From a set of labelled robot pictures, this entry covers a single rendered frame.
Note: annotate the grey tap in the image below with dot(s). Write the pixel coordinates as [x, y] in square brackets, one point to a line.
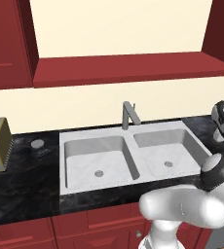
[127, 113]

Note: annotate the red wall shelf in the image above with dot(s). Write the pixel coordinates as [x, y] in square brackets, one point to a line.
[123, 69]

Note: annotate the red drawer front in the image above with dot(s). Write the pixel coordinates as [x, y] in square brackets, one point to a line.
[23, 230]
[75, 217]

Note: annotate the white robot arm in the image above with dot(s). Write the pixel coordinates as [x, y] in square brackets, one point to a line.
[185, 204]

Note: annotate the red wall cabinet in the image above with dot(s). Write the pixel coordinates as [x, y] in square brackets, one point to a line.
[222, 29]

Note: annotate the grey dishwasher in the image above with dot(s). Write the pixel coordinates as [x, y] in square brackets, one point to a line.
[222, 238]

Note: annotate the white double sink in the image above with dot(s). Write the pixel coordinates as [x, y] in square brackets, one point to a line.
[97, 162]

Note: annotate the red base cabinet door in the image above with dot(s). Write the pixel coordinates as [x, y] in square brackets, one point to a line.
[190, 238]
[97, 241]

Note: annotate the red wall cabinet door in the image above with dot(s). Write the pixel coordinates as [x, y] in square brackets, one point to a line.
[3, 39]

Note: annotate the small grey cabinet knob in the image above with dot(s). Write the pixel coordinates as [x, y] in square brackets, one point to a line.
[138, 233]

